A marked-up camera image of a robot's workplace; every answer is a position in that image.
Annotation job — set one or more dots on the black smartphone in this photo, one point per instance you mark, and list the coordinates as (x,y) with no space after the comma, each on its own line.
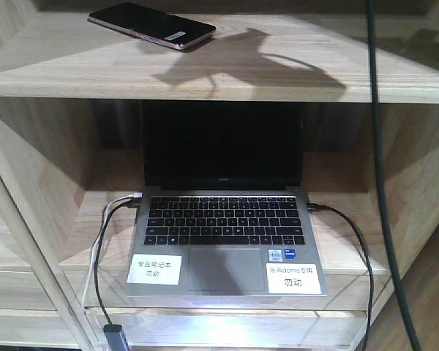
(154,26)

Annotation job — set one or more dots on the wooden shelf desk unit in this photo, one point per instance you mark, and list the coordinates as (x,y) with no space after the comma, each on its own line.
(67,85)

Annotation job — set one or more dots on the silver laptop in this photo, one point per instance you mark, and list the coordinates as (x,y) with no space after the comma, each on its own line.
(223,211)

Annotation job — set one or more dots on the grey usb hub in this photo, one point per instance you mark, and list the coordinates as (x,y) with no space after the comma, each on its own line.
(115,336)

